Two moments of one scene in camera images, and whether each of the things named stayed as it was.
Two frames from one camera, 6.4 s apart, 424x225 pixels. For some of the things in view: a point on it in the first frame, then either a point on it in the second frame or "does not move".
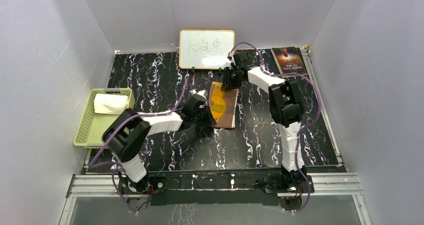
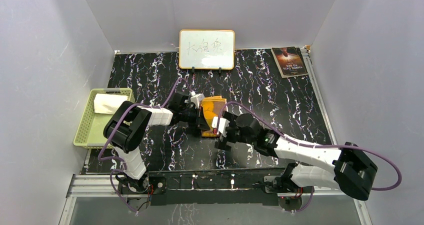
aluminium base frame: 98,185 does not move
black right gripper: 228,84 -> 232,122
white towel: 110,103 does not move
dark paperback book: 290,60 does not move
